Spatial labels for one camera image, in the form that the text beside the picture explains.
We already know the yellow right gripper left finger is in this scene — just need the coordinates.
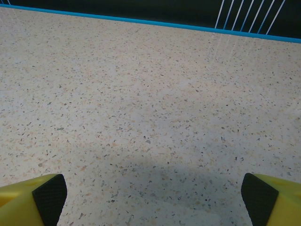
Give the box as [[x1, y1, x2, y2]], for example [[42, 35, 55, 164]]
[[0, 173, 68, 226]]

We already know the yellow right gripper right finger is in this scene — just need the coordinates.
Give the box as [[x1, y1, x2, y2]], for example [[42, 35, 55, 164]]
[[241, 173, 301, 226]]

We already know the blue table border strip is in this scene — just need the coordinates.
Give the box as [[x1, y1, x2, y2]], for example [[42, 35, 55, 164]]
[[0, 4, 301, 43]]

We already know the gear print enclosure panel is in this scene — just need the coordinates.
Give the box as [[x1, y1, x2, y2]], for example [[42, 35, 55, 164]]
[[0, 0, 301, 40]]

